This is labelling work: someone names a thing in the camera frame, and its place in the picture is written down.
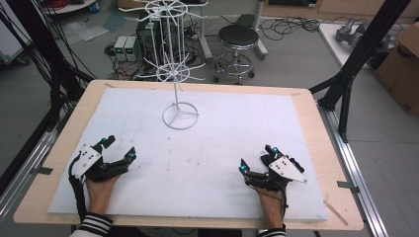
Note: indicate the black round stool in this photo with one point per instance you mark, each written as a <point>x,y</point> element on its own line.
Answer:
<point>236,54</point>

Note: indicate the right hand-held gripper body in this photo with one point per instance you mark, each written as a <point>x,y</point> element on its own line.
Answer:
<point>280,171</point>

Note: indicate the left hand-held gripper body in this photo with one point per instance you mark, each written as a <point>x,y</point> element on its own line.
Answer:
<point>88,162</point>

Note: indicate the person's left hand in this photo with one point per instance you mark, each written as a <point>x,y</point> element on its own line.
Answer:
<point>100,194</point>

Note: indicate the brown cardboard box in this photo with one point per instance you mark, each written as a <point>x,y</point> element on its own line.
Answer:
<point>400,69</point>

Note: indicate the black computer tower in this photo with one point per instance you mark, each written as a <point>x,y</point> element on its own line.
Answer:
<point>149,36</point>

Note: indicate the striped sleeve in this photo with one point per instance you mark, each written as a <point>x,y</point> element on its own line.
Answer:
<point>271,232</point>
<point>94,225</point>

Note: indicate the wooden stick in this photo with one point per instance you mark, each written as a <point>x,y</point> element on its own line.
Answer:
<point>335,212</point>

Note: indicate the black metal frame strut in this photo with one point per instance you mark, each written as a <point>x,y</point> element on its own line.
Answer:
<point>359,59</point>
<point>46,52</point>

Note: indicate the aluminium rail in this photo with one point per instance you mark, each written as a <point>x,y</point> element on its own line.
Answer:
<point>24,164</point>
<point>354,171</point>

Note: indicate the white foam mat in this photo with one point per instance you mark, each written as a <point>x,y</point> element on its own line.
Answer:
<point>184,154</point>

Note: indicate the person's right hand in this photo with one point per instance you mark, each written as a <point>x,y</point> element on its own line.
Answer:
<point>270,207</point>

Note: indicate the striped right sleeve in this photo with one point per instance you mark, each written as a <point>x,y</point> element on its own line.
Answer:
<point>271,232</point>

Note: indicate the grey power supply unit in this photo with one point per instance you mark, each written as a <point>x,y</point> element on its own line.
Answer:
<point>132,48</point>
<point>120,48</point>

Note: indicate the white table leg stand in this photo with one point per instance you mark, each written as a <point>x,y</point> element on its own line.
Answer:
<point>260,29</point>

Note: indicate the striped left sleeve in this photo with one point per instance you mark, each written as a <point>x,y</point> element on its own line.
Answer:
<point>94,225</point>

